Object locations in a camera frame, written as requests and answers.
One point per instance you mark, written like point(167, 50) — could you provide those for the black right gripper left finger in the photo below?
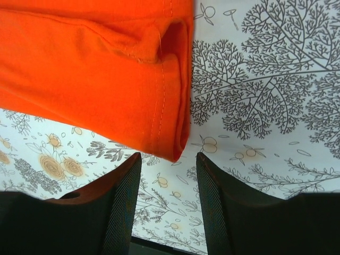
point(94, 219)

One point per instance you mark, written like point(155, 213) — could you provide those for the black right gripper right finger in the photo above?
point(239, 219)

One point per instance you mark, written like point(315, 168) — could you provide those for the orange t shirt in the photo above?
point(119, 68)

